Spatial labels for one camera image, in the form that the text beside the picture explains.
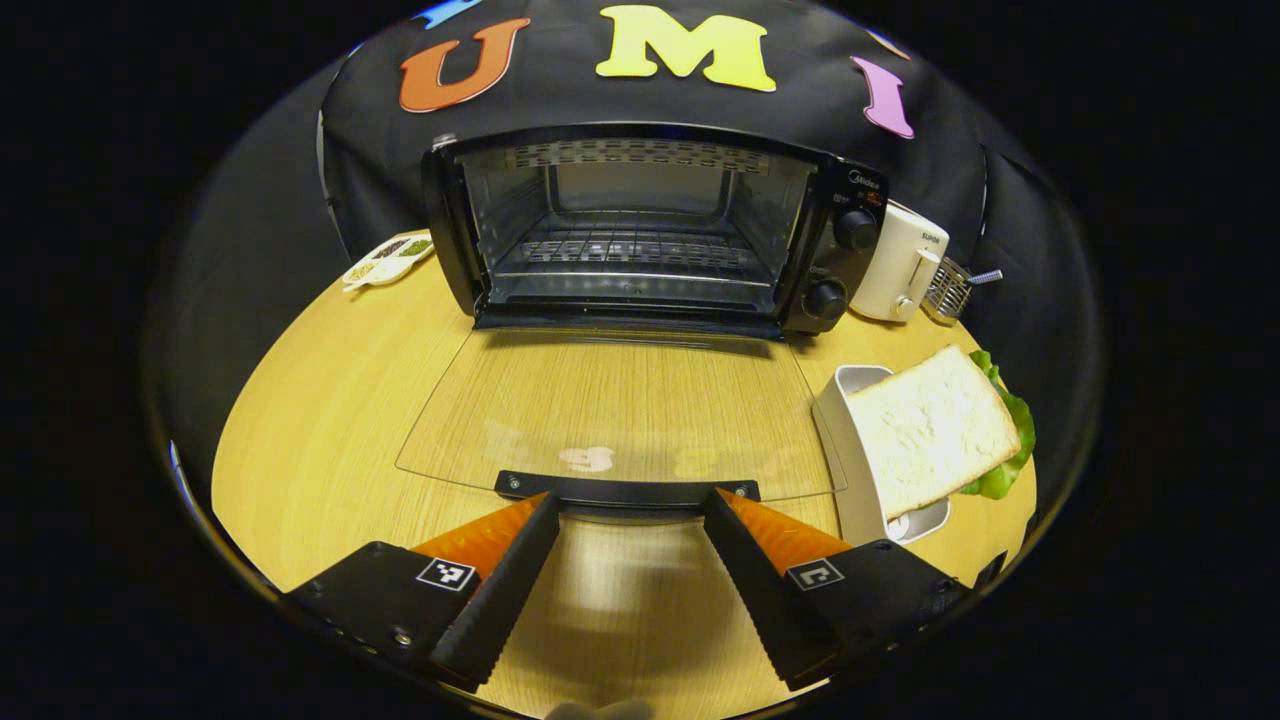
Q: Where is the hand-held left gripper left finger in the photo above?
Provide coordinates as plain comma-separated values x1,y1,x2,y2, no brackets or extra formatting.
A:
285,490,561,693

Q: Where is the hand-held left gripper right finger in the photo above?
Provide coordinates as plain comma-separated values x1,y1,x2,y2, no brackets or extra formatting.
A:
703,487,971,693

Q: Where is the lettuce sandwich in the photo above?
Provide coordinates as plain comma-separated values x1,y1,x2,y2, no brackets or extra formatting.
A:
848,345,1037,521

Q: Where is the black electric oven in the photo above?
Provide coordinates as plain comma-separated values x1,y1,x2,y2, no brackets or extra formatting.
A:
395,122,891,526

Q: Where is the white rectangular tray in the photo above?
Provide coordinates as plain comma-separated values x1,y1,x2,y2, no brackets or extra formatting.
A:
812,365,951,546

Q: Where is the white divided snack plate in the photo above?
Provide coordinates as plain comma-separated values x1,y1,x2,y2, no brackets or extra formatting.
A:
342,232,436,293

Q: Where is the white toaster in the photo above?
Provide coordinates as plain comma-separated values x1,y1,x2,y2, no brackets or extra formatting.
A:
848,200,951,323

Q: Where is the black backdrop cloth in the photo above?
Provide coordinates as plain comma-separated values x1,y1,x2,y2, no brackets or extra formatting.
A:
150,0,1101,501

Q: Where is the metal wire basket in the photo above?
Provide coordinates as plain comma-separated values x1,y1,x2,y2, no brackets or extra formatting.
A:
920,257,1004,326

